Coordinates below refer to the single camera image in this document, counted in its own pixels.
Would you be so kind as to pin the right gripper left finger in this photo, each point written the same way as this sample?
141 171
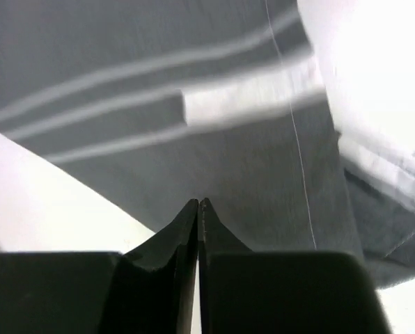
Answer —
152 290

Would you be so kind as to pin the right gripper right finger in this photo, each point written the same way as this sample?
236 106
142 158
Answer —
213 237

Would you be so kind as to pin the grey striped cloth placemat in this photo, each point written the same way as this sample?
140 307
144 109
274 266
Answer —
153 103

